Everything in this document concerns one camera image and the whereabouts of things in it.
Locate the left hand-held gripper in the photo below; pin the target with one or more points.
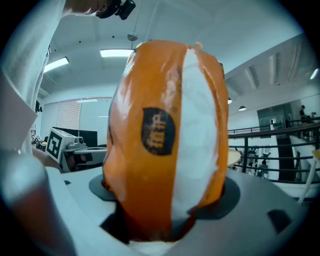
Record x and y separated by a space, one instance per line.
72 150

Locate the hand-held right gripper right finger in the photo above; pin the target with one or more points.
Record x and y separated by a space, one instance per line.
245 225

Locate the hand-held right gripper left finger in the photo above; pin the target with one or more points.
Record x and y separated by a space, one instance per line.
82 212

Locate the orange and white packet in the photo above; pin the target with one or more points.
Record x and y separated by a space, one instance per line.
150 100

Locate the person's left forearm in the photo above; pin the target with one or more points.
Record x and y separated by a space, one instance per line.
43 157

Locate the person's right hand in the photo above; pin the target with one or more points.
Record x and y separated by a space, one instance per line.
32 200

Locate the white window blinds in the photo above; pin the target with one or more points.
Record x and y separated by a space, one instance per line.
70 115

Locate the wooden side table white legs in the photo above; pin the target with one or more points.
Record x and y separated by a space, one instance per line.
308 175

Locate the rectangular ceiling light panel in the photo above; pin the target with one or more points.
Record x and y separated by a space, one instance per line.
116 52
56 64

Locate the person's beige shirt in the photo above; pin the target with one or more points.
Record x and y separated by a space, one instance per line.
27 50

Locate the black pendant lamp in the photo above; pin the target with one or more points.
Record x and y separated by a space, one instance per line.
242 108
229 101

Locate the round ceiling fixture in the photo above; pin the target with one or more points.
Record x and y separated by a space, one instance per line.
132 36

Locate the black head-worn camera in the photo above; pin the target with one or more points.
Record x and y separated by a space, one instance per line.
117 8

